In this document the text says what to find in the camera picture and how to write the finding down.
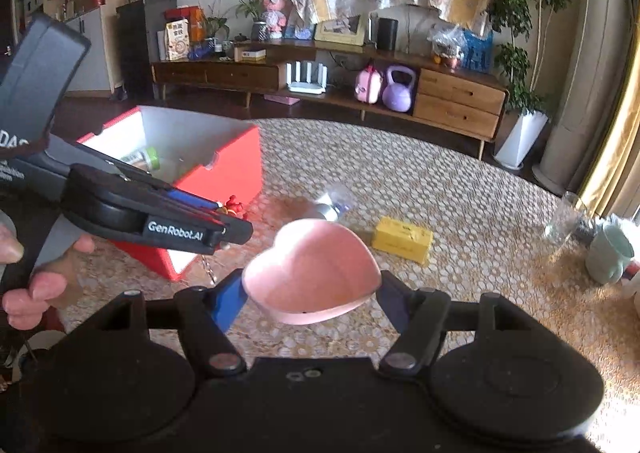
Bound orange box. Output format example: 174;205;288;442
165;7;206;44

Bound beige standing air conditioner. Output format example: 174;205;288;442
532;0;632;196

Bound small potted plant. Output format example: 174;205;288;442
234;0;269;41

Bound pink doll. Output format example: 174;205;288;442
260;0;293;40

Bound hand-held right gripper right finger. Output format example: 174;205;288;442
376;270;542;377

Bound red cardboard box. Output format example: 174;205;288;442
77;105;263;282

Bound black cylinder speaker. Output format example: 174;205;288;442
376;18;399;52

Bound red keychain toy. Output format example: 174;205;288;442
200;195;249;285

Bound pink small bag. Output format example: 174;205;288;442
355;65;385;104

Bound tall potted plant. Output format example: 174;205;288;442
487;0;577;170

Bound yellow curtain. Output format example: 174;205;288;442
580;53;640;218

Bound black cabinet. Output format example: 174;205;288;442
116;0;178;98

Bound light green mug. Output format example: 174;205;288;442
585;223;635;285

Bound wooden tv console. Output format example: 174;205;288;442
151;40;510;160

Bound purple kettlebell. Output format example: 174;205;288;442
382;65;417;112

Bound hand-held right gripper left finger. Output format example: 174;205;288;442
97;270;249;378

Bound pink heart-shaped dish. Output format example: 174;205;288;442
241;219;382;325

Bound small clear plastic container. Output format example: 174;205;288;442
315;185;357;222

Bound printed cereal box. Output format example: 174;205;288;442
165;19;191;61

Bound clear plastic bag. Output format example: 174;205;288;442
430;25;468;68

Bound green capped bottle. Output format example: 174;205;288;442
120;147;161;172

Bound person's left hand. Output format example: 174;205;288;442
0;225;96;331

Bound white router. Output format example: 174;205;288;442
286;60;328;94

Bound yellow small box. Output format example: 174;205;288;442
372;217;434;265

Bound clear glass jar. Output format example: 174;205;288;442
544;192;589;246

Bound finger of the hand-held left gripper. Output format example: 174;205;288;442
140;205;254;256
107;158;224;214

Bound cream picture frame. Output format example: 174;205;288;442
314;15;366;46

